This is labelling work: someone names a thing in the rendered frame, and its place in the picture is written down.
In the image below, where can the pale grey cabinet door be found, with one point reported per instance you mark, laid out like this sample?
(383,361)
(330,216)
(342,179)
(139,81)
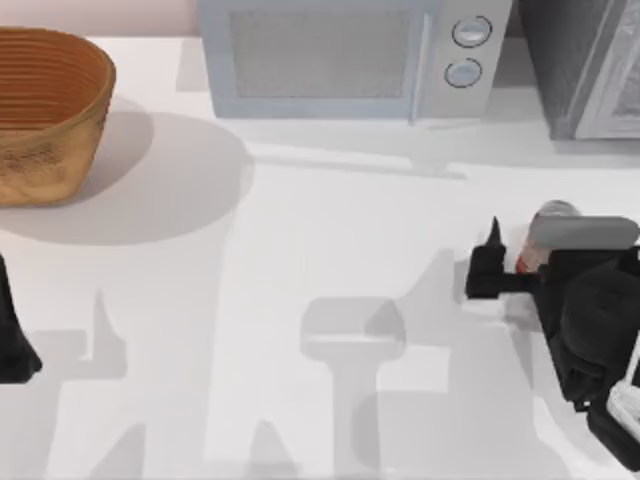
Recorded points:
(612,85)

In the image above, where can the round microwave knob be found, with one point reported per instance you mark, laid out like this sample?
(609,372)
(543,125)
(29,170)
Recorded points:
(471,31)
(463,72)

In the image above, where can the brown wicker basket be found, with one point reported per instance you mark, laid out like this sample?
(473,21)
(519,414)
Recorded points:
(47,107)

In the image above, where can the pale microwave oven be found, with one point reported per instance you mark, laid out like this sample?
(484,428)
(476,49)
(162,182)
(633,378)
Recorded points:
(452,107)

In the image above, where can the pale grey rounded box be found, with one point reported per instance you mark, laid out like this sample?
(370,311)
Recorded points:
(582,232)

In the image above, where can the microwave oven door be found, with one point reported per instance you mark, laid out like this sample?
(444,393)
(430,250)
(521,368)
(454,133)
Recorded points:
(320,55)

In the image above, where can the grey and red can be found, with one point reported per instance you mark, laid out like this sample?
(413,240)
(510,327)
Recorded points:
(531,256)

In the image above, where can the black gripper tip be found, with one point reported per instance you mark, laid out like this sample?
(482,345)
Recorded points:
(12,330)

